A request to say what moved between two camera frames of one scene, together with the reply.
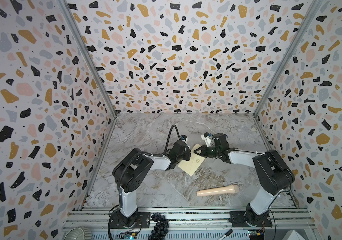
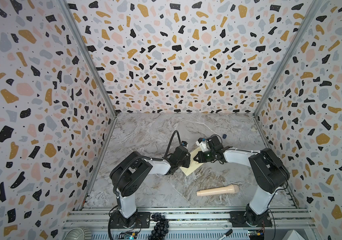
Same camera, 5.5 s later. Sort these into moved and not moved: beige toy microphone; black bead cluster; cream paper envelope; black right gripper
Moved: black right gripper
Not moved: beige toy microphone; black bead cluster; cream paper envelope
